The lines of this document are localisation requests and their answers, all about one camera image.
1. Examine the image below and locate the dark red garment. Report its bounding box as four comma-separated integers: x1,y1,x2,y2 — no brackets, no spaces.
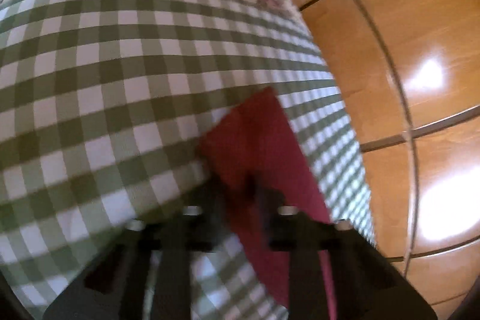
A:
198,88,330,306

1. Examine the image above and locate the green white checkered bedspread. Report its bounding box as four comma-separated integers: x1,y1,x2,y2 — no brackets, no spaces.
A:
1,0,375,319

